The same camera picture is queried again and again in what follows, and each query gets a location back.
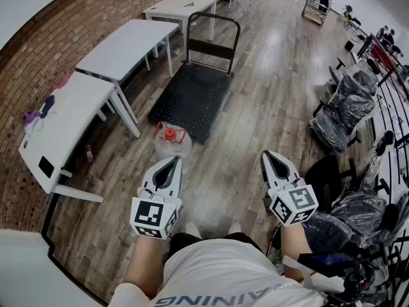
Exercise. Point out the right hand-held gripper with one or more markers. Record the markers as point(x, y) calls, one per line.
point(294, 203)

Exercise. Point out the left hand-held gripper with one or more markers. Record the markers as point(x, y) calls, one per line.
point(147, 214)

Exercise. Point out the clear water jug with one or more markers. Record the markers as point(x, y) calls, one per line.
point(169, 146)

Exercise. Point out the black platform trolley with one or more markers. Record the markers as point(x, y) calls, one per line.
point(195, 98)

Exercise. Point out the person's right forearm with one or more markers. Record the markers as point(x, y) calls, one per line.
point(295, 241)

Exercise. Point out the person's left forearm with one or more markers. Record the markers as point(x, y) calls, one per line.
point(143, 261)

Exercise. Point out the bare black chair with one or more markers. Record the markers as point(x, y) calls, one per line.
point(321, 181)

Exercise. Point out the person's left white shoe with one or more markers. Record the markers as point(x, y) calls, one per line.
point(192, 229)

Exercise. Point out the person's white shoe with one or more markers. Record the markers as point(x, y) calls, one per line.
point(234, 229)
point(192, 229)

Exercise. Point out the person's black shorts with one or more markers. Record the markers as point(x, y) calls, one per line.
point(188, 240)

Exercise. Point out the person's right white shoe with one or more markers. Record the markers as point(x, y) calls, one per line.
point(234, 229)

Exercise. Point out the red bottle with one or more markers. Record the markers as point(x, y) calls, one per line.
point(89, 154)

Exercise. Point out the plastic-wrapped black chair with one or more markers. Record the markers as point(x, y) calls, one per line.
point(348, 107)
point(351, 216)

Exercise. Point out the black tablet device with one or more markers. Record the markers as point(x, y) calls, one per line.
point(326, 261)

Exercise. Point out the person's white shirt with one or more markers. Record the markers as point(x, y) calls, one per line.
point(217, 273)

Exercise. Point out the white table with black grommet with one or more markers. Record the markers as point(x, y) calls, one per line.
point(70, 114)

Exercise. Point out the black metal rack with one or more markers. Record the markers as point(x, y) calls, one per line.
point(396, 130)

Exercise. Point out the plain white table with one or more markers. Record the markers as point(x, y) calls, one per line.
point(128, 50)

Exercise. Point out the dark blue cloth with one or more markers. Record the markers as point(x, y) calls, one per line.
point(48, 105)

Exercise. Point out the white cloth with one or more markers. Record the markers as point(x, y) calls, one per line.
point(35, 129)

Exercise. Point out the pink cloth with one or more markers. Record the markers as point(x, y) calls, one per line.
point(63, 81)

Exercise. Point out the small black box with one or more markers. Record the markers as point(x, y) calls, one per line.
point(349, 45)

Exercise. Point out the purple cloth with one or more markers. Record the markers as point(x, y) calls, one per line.
point(31, 117)

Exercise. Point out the wooden crate trolley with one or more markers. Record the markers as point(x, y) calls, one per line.
point(314, 11)

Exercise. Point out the white table with grey tool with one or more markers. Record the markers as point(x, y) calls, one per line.
point(182, 6)

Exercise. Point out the grey tool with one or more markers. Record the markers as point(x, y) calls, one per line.
point(190, 4)

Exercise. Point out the red and black table frame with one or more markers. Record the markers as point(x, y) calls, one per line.
point(380, 54)

